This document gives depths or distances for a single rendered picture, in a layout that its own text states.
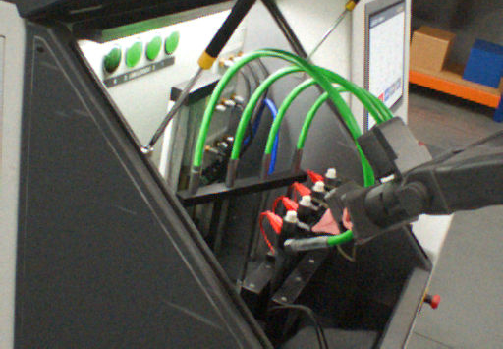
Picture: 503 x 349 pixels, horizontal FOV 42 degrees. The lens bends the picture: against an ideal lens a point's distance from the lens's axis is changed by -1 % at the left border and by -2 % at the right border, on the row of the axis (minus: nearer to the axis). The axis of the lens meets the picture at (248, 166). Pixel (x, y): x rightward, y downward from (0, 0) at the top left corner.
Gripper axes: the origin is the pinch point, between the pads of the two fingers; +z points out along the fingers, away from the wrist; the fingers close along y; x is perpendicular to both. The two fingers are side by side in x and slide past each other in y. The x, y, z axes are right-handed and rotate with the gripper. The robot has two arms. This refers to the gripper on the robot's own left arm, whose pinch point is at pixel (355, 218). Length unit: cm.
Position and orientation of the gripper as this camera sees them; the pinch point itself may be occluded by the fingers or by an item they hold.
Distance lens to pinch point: 102.2
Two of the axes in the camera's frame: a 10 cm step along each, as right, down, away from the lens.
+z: -2.8, 2.5, 9.3
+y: -9.2, 2.2, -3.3
